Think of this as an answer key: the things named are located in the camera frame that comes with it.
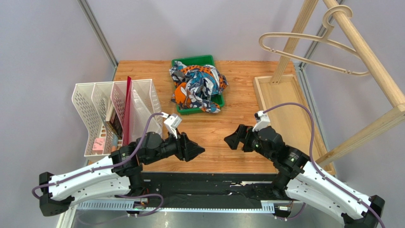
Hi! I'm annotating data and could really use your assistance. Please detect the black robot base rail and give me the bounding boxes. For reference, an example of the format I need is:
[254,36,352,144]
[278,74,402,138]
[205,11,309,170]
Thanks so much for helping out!
[127,172,291,209]

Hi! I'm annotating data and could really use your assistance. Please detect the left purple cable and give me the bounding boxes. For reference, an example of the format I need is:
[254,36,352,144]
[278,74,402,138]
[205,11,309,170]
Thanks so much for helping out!
[31,112,165,200]

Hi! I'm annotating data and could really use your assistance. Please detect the dark book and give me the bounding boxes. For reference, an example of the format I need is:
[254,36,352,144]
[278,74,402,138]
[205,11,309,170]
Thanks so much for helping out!
[105,100,123,140]

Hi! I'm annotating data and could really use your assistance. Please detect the wooden clothes hanger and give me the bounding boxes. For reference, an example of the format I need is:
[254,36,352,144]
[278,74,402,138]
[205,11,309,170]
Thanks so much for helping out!
[259,4,371,77]

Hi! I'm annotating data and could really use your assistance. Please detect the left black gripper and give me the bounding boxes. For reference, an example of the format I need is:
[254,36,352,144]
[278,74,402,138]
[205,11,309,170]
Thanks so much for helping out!
[144,127,205,165]

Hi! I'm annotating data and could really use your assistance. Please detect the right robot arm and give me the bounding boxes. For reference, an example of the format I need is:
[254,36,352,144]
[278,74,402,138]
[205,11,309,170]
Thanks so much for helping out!
[224,124,385,228]

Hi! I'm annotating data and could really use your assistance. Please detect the white file organizer rack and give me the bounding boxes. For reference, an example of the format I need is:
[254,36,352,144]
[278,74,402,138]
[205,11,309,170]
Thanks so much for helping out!
[72,79,163,162]

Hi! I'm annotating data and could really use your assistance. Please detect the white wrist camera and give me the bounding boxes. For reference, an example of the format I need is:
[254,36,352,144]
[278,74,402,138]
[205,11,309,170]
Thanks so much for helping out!
[162,112,182,139]
[252,111,270,132]

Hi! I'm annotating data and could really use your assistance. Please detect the red folder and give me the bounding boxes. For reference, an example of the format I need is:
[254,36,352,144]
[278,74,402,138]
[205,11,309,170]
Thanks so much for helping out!
[122,76,132,146]

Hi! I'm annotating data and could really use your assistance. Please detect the pink small box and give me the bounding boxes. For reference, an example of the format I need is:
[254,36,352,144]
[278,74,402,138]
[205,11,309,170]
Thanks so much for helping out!
[91,138,106,154]

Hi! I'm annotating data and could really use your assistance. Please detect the colourful patterned shorts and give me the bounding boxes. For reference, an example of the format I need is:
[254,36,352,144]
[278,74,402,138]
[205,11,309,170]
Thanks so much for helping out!
[169,61,229,114]

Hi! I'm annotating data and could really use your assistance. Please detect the wooden clothes rack frame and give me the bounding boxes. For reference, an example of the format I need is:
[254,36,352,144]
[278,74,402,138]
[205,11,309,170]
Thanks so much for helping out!
[253,0,405,176]

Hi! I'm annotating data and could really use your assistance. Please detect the green plastic tray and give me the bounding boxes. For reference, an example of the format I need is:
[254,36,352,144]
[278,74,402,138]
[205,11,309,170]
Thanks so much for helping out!
[171,55,225,115]

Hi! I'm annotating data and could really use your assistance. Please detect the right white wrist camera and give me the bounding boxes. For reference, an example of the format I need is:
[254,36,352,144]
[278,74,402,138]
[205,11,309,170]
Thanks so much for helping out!
[252,111,270,132]

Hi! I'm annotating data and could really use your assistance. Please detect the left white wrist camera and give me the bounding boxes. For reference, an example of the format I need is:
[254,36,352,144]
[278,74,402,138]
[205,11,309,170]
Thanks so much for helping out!
[162,112,182,139]

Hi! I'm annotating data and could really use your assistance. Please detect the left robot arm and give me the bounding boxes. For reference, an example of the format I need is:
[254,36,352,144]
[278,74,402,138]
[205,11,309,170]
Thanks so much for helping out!
[39,132,205,217]

